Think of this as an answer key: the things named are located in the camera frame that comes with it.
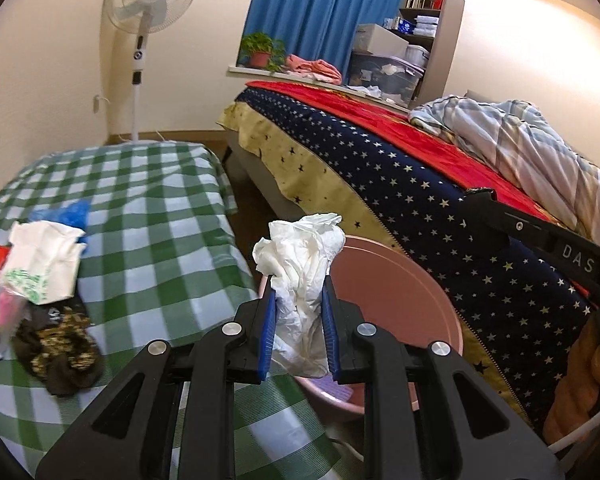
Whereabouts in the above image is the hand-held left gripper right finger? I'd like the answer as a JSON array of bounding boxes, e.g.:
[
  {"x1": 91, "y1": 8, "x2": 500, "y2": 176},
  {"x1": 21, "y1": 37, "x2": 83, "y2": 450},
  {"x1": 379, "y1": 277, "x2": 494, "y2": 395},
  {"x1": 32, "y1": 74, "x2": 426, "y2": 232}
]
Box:
[{"x1": 321, "y1": 275, "x2": 566, "y2": 480}]

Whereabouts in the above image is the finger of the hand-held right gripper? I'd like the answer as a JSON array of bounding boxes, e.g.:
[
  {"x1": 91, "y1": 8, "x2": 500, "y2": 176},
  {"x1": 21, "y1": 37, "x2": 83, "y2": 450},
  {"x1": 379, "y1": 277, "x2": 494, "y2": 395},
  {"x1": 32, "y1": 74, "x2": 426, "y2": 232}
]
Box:
[{"x1": 465, "y1": 187, "x2": 552, "y2": 252}]

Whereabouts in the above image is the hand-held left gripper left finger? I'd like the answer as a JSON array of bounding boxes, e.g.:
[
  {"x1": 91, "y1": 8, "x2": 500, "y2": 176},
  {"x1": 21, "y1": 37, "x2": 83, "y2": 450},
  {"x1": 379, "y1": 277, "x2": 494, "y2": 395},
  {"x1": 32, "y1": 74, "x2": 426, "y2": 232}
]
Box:
[{"x1": 35, "y1": 287, "x2": 281, "y2": 480}]

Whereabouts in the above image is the white tissue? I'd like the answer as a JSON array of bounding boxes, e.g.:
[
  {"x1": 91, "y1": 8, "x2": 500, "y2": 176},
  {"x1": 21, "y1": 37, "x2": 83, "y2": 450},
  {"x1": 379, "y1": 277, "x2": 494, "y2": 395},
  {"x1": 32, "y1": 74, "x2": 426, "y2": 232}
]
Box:
[{"x1": 252, "y1": 213, "x2": 347, "y2": 378}]

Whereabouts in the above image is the pink plastic basin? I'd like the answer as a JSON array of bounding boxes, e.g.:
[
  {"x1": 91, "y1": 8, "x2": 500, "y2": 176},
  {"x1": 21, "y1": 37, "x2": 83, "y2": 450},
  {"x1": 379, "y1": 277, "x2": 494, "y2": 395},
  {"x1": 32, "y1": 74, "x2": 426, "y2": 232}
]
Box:
[{"x1": 257, "y1": 234, "x2": 465, "y2": 413}]

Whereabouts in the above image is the blue plastic bag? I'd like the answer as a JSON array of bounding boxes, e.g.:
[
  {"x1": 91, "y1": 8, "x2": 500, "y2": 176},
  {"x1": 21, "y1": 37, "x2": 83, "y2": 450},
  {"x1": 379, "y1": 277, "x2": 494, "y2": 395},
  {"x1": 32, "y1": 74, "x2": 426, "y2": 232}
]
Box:
[{"x1": 28, "y1": 199, "x2": 92, "y2": 246}]

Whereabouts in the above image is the lavender plastic item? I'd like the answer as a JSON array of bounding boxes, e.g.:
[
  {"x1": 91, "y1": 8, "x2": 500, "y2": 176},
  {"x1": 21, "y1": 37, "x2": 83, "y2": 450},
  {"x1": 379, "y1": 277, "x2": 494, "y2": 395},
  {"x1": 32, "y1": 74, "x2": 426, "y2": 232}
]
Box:
[{"x1": 310, "y1": 377, "x2": 352, "y2": 402}]

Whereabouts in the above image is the navy star blanket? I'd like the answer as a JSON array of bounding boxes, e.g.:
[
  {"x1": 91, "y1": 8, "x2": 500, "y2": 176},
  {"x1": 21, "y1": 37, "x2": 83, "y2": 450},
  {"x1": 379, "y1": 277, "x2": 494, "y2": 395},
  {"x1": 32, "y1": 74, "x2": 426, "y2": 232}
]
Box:
[{"x1": 240, "y1": 87, "x2": 593, "y2": 401}]

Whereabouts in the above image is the plaid quilt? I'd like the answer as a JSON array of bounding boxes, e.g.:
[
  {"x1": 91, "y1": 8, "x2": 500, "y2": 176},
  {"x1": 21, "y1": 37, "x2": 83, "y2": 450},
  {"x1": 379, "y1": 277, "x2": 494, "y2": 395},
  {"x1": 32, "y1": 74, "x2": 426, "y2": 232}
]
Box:
[{"x1": 409, "y1": 89, "x2": 600, "y2": 261}]

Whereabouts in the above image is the green checked tablecloth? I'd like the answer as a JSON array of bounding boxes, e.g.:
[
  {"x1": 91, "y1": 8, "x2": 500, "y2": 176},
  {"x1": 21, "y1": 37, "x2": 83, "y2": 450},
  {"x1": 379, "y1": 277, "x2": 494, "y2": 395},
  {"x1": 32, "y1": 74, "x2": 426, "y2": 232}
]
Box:
[{"x1": 0, "y1": 139, "x2": 331, "y2": 480}]

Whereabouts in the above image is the red blanket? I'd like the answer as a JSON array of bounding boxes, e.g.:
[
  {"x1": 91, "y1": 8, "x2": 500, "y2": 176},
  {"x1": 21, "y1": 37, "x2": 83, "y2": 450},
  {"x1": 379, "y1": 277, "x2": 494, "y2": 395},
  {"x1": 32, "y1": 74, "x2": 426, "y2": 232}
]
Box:
[{"x1": 245, "y1": 80, "x2": 553, "y2": 226}]

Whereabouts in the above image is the yellow star bed skirt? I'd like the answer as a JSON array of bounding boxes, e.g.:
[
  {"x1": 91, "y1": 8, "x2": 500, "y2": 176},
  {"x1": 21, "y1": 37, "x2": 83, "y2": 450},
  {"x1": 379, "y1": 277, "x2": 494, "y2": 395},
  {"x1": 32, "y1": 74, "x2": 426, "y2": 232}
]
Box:
[{"x1": 216, "y1": 100, "x2": 526, "y2": 411}]

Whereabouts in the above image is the white pot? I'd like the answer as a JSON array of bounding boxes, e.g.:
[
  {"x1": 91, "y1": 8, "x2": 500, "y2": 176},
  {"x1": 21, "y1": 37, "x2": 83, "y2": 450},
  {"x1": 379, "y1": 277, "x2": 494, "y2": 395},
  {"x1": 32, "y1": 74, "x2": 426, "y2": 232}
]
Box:
[{"x1": 405, "y1": 45, "x2": 431, "y2": 68}]

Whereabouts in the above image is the clear plastic storage box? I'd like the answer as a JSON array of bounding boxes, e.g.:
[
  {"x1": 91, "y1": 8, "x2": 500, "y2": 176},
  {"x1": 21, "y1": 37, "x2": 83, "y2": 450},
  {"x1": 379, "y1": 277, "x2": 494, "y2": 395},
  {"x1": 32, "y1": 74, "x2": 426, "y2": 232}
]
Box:
[{"x1": 347, "y1": 50, "x2": 426, "y2": 106}]

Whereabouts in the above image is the bookshelf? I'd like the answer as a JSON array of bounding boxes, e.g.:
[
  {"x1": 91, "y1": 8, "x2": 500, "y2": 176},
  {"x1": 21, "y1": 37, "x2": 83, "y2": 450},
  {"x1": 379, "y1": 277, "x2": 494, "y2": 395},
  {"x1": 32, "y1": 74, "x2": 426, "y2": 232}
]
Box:
[{"x1": 397, "y1": 0, "x2": 448, "y2": 106}]

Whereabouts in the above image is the dark patterned cloth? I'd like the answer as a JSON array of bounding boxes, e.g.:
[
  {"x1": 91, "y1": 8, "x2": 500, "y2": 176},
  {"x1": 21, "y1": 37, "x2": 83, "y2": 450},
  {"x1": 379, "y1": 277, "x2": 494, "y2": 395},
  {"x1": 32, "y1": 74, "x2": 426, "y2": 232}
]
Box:
[{"x1": 11, "y1": 300, "x2": 103, "y2": 396}]

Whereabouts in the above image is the white box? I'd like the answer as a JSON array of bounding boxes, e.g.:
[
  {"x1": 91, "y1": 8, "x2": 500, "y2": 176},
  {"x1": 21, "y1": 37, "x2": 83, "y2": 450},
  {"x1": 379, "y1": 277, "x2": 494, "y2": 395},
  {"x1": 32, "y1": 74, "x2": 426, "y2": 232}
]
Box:
[{"x1": 354, "y1": 23, "x2": 411, "y2": 58}]

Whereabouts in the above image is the folded pink cloth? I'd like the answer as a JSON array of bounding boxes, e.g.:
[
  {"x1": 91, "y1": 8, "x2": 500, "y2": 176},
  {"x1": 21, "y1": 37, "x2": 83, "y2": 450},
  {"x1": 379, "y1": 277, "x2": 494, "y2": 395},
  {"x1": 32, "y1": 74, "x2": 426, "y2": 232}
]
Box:
[{"x1": 284, "y1": 54, "x2": 343, "y2": 85}]

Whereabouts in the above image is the white paper bag green print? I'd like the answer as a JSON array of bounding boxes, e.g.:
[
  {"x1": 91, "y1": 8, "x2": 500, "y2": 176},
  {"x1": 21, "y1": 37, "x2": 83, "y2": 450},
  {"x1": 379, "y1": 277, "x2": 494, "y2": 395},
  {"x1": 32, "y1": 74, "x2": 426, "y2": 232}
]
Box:
[{"x1": 2, "y1": 221, "x2": 86, "y2": 306}]

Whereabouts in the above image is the blue curtain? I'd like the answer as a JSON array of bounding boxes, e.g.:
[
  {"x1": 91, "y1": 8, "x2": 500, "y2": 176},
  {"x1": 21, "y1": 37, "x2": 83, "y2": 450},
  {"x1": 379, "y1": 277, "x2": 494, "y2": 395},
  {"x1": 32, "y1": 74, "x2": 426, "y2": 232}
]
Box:
[{"x1": 243, "y1": 0, "x2": 406, "y2": 68}]

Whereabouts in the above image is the potted green plant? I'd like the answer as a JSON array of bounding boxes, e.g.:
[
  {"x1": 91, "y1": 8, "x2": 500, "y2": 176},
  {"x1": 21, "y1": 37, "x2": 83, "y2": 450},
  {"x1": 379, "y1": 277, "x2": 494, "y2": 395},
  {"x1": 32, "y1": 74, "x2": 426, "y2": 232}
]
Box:
[{"x1": 238, "y1": 32, "x2": 287, "y2": 72}]

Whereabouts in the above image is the white standing fan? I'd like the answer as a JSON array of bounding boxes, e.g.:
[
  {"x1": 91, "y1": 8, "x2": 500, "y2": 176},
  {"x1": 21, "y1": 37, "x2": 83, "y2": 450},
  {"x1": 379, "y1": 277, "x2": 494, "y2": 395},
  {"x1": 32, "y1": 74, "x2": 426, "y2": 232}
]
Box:
[{"x1": 105, "y1": 0, "x2": 198, "y2": 143}]

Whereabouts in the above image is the grey bed frame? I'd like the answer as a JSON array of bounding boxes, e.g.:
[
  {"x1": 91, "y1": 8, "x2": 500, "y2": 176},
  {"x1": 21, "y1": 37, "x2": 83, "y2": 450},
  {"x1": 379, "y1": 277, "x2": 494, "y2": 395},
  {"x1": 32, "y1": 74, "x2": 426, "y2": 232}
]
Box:
[{"x1": 223, "y1": 130, "x2": 301, "y2": 226}]

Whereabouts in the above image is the white cable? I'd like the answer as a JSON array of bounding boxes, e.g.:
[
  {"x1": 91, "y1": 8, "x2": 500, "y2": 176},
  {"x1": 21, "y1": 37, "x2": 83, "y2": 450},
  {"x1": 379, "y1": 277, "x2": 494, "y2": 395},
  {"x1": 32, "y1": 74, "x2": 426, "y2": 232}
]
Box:
[{"x1": 547, "y1": 400, "x2": 600, "y2": 453}]

